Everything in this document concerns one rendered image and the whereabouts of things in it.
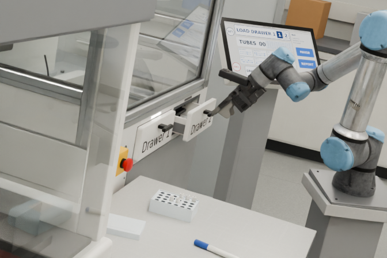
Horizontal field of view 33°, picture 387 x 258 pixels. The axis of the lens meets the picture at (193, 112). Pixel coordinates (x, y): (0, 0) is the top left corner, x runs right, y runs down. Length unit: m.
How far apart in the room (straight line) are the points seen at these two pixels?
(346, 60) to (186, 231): 0.86
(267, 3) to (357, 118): 1.64
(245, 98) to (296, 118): 2.73
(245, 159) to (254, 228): 1.20
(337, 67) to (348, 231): 0.56
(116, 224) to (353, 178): 0.92
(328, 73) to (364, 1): 3.32
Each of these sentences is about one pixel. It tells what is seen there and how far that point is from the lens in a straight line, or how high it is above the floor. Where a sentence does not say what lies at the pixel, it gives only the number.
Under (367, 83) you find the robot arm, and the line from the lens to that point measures 2.09.
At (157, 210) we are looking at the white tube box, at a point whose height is 0.77.
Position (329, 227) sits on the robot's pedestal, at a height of 0.66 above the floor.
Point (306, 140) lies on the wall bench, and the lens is 5.08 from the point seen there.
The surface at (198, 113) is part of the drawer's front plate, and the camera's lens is 2.36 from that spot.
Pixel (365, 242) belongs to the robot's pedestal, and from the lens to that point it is 2.37.
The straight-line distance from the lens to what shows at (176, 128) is 2.33.
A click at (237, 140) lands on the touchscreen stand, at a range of 3.02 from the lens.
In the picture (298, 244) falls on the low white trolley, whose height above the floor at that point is 0.76.
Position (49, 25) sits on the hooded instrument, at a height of 1.38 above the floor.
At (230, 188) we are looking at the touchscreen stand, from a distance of 3.10.
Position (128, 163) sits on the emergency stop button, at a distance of 1.83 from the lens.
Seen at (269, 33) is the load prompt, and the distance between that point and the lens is 2.99.
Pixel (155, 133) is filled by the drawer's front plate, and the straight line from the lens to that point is 2.13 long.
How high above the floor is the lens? 1.54
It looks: 15 degrees down
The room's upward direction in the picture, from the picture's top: 11 degrees clockwise
